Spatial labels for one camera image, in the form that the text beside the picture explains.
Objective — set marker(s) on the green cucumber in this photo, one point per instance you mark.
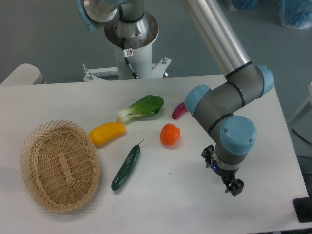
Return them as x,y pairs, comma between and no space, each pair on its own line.
126,169

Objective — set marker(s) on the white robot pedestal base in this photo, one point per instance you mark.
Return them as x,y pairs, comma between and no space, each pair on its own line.
133,48

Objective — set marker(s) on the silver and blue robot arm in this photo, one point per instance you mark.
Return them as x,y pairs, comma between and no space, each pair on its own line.
214,109

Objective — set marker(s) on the purple eggplant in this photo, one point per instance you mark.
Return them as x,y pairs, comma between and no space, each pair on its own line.
180,110

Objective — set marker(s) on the black device at table edge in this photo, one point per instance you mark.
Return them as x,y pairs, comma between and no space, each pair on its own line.
303,209

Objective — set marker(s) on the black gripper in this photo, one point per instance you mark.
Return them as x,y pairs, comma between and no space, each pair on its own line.
226,171

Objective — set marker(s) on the blue plastic bag left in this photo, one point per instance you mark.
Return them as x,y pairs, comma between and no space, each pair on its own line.
239,5

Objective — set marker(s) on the woven wicker basket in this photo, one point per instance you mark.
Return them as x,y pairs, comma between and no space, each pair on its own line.
60,166

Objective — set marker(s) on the green bok choy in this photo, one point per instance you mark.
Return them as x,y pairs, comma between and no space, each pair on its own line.
147,106

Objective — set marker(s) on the yellow bell pepper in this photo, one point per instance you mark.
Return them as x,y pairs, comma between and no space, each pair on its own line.
106,132

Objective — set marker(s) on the blue plastic bag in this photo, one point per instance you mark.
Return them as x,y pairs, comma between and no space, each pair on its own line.
239,5
296,14

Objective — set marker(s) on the white chair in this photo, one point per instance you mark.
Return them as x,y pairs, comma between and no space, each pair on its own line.
25,74

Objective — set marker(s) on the orange bell pepper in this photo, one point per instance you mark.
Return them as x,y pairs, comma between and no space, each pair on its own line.
170,134

